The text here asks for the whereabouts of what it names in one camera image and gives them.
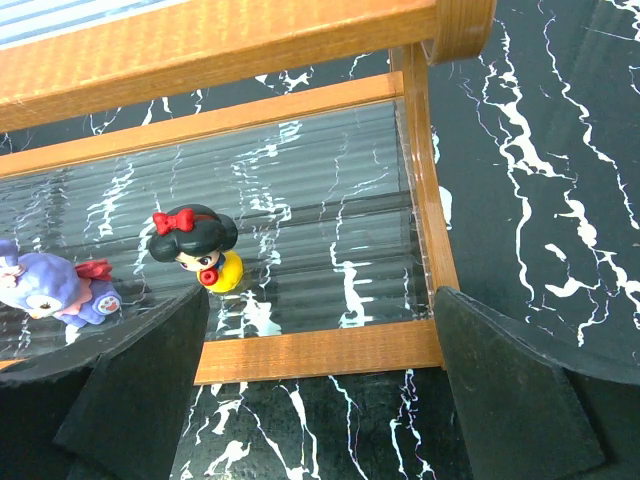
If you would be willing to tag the purple bunny toy figure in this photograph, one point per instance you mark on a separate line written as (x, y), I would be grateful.
(44, 285)

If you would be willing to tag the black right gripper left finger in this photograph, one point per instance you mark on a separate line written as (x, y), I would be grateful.
(109, 406)

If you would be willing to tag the Snow White toy figure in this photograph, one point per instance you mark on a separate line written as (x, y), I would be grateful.
(201, 241)

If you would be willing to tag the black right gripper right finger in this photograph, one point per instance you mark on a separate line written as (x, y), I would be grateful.
(532, 406)

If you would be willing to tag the wooden tiered display shelf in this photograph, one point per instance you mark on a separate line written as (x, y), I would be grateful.
(334, 189)

